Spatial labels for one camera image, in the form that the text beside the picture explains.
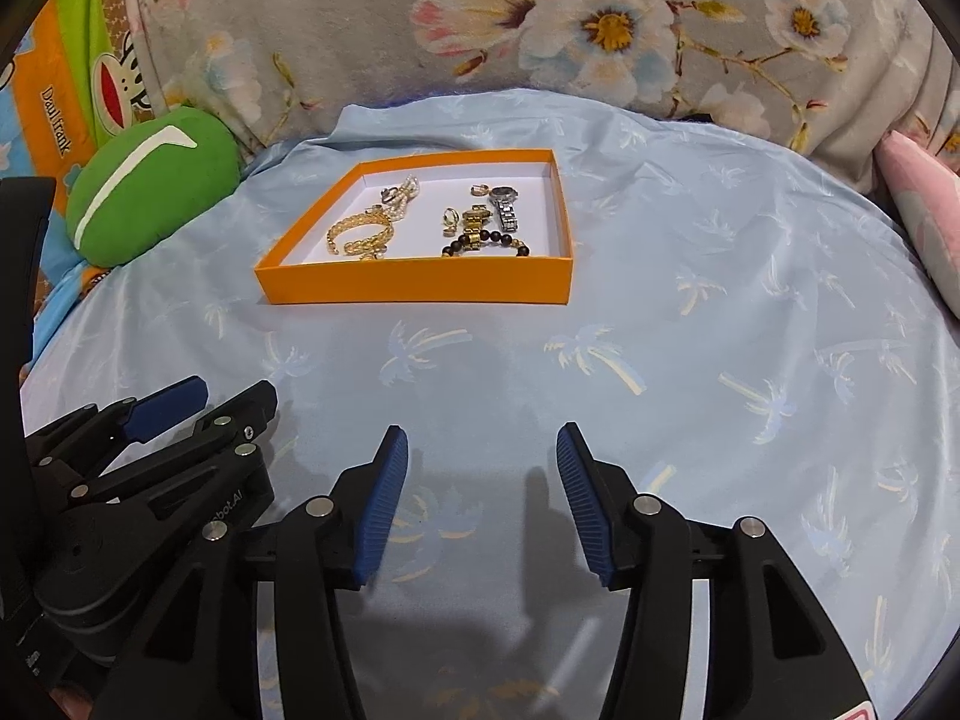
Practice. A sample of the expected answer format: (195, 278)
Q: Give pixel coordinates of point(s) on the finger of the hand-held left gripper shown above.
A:
(169, 405)
(232, 427)

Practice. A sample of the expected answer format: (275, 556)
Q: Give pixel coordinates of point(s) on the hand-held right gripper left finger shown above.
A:
(382, 510)

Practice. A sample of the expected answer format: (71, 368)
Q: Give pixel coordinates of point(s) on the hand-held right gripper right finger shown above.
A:
(585, 510)

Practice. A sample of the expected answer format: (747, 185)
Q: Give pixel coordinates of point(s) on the orange shallow box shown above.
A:
(412, 281)

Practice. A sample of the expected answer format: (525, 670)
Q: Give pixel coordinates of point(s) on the gold wristwatch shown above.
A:
(472, 221)

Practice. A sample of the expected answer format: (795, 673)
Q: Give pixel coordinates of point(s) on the light blue palm print sheet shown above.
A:
(675, 360)

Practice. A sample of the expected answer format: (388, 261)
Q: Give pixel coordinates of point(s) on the green pillow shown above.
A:
(150, 187)

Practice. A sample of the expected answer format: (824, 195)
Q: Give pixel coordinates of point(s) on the pearl cluster brooch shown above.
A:
(407, 191)

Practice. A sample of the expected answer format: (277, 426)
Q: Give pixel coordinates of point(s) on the silver wristwatch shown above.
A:
(504, 206)

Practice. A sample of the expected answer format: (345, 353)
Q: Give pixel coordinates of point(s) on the colourful cartoon pillow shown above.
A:
(60, 60)

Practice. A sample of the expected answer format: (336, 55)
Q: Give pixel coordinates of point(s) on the grey floral blanket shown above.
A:
(375, 37)

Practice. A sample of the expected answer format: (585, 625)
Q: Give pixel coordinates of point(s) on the pink pillow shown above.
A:
(922, 195)

